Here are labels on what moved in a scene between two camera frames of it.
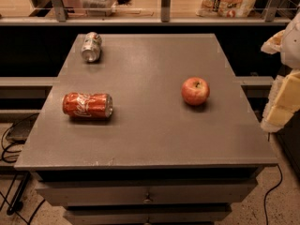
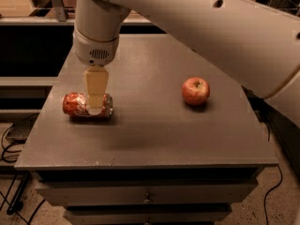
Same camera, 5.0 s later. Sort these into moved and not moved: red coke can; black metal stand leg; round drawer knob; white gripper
Moved: white gripper
Not moved: red coke can; black metal stand leg; round drawer knob
